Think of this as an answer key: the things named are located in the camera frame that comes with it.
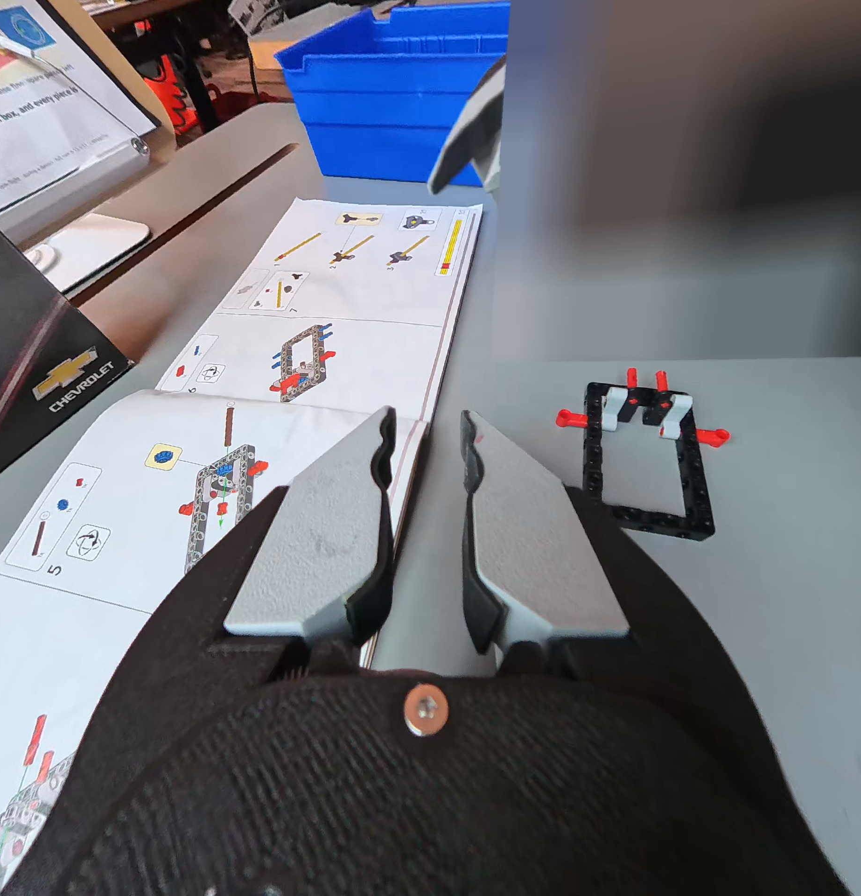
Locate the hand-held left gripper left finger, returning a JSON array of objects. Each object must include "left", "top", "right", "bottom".
[{"left": 223, "top": 406, "right": 398, "bottom": 650}]

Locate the black lego frame assembly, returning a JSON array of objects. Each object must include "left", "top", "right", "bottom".
[{"left": 555, "top": 367, "right": 731, "bottom": 544}]

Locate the lego set box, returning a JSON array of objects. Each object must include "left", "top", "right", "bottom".
[{"left": 0, "top": 213, "right": 137, "bottom": 487}]

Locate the blue plastic bin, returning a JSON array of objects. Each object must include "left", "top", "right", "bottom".
[
  {"left": 301, "top": 91, "right": 507, "bottom": 189},
  {"left": 274, "top": 0, "right": 511, "bottom": 130}
]

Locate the lego instruction booklet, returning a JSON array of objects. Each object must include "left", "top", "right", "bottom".
[{"left": 0, "top": 198, "right": 486, "bottom": 896}]

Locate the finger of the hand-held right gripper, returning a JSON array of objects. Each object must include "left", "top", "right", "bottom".
[
  {"left": 472, "top": 134, "right": 508, "bottom": 192},
  {"left": 427, "top": 55, "right": 508, "bottom": 196}
]

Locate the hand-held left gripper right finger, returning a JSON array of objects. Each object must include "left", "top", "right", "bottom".
[{"left": 460, "top": 409, "right": 632, "bottom": 657}]

